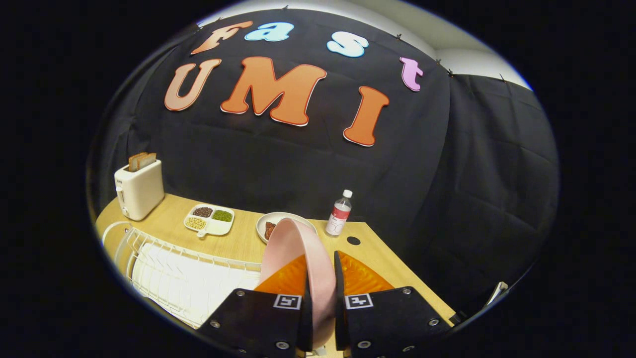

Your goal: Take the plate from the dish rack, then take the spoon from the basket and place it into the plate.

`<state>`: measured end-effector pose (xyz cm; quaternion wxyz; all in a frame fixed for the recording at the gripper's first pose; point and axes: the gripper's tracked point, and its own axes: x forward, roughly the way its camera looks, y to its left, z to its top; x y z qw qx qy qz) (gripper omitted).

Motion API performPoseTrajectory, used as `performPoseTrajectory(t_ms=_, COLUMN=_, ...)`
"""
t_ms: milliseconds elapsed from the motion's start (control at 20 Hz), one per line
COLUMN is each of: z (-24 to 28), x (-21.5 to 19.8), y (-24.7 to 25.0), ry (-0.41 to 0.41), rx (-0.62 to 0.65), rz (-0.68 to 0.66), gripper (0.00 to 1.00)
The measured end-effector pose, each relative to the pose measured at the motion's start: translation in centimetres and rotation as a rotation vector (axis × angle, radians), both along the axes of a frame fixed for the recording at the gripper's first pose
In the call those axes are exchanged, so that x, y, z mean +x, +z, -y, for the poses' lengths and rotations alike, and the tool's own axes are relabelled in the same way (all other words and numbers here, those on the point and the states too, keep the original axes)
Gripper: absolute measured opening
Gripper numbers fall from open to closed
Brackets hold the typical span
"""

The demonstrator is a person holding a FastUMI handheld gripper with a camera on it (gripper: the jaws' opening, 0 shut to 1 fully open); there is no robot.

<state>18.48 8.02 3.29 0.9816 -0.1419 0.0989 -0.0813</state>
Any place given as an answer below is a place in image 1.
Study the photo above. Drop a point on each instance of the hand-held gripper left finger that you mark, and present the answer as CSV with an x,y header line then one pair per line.
x,y
258,323

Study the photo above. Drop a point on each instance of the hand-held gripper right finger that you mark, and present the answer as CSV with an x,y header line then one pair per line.
x,y
341,318

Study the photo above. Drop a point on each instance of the pink plate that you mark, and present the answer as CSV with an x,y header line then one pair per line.
x,y
318,278

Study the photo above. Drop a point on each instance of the white divided dish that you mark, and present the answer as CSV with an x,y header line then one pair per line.
x,y
211,227

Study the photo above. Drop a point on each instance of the white round plate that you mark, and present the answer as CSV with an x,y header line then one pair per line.
x,y
278,217

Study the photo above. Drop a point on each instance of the black round table grommet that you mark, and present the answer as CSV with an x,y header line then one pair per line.
x,y
354,240

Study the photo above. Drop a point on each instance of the red meat piece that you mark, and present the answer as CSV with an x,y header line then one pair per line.
x,y
270,230

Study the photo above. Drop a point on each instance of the clear bottle with red label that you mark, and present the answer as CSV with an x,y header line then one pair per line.
x,y
339,216

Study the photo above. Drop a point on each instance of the pile of green beans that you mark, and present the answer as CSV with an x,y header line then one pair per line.
x,y
222,215

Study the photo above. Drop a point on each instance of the pile of yellow beans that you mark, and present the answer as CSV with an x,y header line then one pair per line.
x,y
195,223

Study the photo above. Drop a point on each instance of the pile of dark beans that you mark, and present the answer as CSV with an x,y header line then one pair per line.
x,y
202,212

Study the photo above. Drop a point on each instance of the black backdrop cloth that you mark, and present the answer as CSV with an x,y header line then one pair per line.
x,y
397,174

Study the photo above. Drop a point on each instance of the white toaster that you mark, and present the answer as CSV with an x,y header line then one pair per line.
x,y
141,194

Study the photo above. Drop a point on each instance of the toast slice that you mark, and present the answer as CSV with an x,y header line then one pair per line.
x,y
134,162
148,160

